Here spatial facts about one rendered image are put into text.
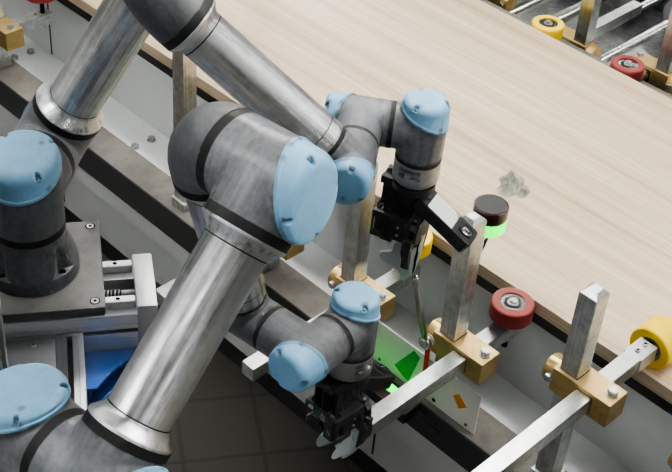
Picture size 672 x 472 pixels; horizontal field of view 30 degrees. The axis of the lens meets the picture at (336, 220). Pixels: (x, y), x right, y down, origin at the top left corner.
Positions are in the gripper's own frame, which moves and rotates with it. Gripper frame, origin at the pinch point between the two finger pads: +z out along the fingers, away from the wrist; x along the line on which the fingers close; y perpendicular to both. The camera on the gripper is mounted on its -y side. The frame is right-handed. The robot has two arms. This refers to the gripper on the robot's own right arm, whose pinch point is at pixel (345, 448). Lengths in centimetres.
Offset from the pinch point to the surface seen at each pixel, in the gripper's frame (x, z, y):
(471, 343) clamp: 0.0, -5.6, -30.7
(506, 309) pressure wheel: 0.5, -9.4, -38.9
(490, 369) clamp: 5.0, -2.8, -30.8
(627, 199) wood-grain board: -5, -10, -84
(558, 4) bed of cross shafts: -84, 7, -169
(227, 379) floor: -85, 81, -50
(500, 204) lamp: -3.1, -32.4, -35.6
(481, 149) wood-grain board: -36, -10, -74
